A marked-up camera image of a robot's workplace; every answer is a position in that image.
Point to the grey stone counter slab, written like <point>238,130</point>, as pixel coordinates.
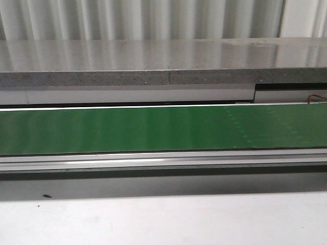
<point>53,63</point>

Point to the green conveyor belt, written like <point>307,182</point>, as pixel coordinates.
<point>171,128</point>

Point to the white corrugated curtain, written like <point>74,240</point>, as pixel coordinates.
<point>160,20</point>

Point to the aluminium conveyor frame rail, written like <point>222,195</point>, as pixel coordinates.
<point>164,160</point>

